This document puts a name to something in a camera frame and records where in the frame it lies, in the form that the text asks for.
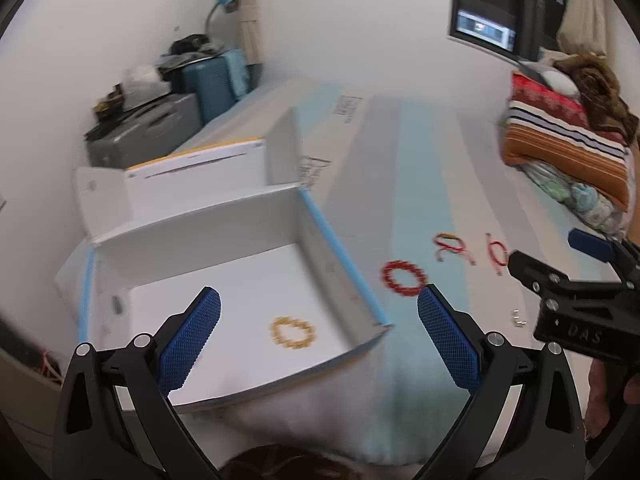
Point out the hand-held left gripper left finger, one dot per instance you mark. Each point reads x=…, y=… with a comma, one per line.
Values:
x=192, y=340

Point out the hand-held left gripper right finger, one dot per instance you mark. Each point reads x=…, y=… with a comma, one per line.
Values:
x=447, y=340

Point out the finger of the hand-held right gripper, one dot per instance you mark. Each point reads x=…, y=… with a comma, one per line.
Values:
x=592, y=246
x=537, y=275

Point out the white cardboard box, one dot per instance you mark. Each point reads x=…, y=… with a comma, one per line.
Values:
x=225, y=285

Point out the person's right hand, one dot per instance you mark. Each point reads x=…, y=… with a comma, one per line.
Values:
x=607, y=395

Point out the floral quilt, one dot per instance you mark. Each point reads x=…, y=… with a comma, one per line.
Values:
x=580, y=195

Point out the striped folded blanket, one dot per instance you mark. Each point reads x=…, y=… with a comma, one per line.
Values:
x=560, y=145

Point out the dark reddish cloth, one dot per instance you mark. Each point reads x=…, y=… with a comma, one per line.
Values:
x=290, y=462

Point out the brown blanket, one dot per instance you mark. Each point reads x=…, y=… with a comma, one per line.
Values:
x=600, y=85

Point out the blue striped mattress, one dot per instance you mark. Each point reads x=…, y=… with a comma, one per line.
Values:
x=390, y=160

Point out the grey suitcase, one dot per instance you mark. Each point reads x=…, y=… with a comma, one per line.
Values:
x=145, y=130

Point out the beige window curtain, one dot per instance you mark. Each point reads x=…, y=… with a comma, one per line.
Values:
x=590, y=5

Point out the teal suitcase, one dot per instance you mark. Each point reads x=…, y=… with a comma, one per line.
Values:
x=210, y=85

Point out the dark window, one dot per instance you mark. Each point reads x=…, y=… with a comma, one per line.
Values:
x=492, y=5

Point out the white plastic bag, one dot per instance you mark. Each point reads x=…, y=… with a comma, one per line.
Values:
x=145, y=82

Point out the black bag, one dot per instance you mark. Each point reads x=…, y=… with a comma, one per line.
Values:
x=192, y=47

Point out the blue desk lamp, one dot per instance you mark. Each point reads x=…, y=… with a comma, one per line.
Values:
x=227, y=2

